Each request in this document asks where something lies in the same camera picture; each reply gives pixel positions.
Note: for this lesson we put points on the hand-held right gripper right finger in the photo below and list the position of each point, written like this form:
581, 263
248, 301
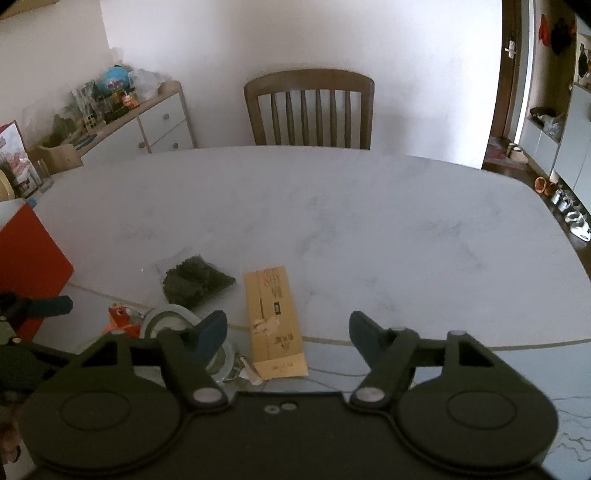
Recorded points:
364, 334

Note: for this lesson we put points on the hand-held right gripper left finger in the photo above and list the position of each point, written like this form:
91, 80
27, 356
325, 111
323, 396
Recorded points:
210, 337

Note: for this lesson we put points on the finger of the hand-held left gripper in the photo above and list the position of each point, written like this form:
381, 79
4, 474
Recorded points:
51, 307

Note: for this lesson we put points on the red cardboard box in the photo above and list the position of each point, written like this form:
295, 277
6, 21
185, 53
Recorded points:
27, 263

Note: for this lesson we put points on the dark green packet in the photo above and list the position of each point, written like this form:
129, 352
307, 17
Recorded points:
196, 281

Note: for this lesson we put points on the orange packet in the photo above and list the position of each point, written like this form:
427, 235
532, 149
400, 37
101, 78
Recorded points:
119, 318

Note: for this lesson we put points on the yellow cardboard box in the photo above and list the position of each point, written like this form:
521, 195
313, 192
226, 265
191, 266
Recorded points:
272, 300

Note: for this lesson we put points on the person's left hand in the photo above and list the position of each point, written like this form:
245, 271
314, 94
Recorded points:
9, 434

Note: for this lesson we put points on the small white wrapper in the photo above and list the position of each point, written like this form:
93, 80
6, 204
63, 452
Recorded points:
251, 374

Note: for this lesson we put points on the yellow rimmed tray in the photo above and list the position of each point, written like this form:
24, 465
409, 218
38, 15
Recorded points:
4, 187

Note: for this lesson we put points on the drinking glass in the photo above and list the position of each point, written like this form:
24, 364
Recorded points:
45, 177

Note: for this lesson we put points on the wooden storage box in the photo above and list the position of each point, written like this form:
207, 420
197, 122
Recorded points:
60, 156

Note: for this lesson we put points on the red and white snack bag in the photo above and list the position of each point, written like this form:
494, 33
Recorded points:
14, 152

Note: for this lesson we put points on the white wooden sideboard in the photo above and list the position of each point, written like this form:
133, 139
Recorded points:
161, 124

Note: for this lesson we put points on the orange label jar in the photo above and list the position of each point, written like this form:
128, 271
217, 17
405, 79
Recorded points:
129, 99

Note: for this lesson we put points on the doormat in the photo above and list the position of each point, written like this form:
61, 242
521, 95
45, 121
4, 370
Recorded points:
501, 152

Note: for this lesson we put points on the brown slippers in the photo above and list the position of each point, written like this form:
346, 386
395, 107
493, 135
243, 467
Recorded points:
545, 186

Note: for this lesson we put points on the blue globe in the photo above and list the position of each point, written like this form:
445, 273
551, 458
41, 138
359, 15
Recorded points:
113, 78

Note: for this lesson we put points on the white shoes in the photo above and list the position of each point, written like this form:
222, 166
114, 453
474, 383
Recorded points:
575, 214

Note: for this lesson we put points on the crumpled clear plastic bag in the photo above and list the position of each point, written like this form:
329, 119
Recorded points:
147, 83

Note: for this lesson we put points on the wooden slat-back chair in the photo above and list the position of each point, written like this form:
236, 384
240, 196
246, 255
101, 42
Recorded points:
309, 78

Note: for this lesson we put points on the dark wooden door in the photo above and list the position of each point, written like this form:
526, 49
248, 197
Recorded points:
512, 83

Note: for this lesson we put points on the red hanging cloth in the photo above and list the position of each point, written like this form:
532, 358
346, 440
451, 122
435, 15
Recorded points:
544, 28

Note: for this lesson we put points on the black hanging cloth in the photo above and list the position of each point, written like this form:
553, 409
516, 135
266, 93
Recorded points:
561, 34

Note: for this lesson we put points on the white wall cabinet unit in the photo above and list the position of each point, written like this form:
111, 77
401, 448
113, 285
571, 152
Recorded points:
540, 138

